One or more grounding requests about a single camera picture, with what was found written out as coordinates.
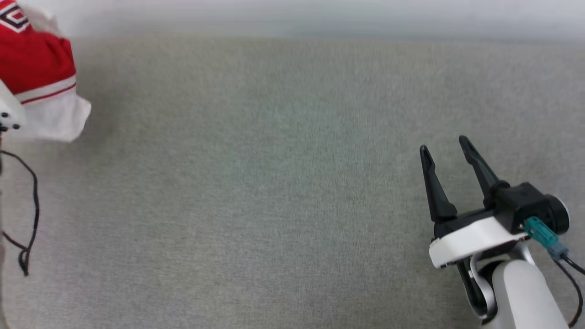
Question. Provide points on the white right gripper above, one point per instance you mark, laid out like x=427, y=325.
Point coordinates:
x=470, y=240

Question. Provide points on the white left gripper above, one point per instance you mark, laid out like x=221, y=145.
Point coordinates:
x=9, y=107

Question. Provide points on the red and white basketball jersey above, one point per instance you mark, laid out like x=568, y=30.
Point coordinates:
x=39, y=61

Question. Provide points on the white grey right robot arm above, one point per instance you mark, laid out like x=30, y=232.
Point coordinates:
x=521, y=292

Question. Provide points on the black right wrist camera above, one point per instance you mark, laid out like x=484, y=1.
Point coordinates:
x=530, y=205

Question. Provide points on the teal right camera plug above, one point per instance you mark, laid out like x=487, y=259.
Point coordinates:
x=544, y=235

